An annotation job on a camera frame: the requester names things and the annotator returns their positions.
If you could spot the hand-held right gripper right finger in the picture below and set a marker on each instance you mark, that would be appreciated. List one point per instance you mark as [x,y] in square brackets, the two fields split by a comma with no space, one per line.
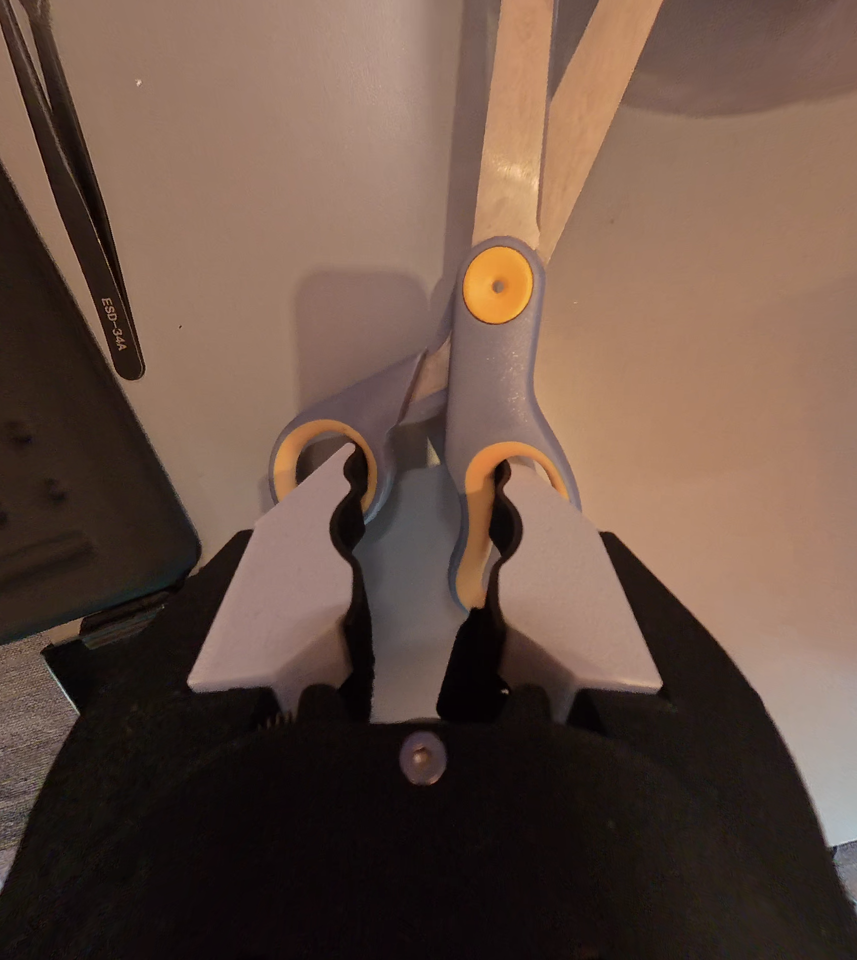
[578,600]

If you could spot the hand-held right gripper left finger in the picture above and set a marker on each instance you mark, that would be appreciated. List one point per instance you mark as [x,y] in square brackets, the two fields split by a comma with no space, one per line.
[271,600]

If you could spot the grey and yellow scissors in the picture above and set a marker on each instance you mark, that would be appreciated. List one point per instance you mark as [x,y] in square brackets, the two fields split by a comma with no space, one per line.
[492,375]

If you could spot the black dimpled foam pad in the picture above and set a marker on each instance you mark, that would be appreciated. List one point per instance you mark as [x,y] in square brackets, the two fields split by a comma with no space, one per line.
[38,450]

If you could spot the long black tweezers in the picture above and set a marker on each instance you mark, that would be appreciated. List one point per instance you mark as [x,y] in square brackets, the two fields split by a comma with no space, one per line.
[110,315]

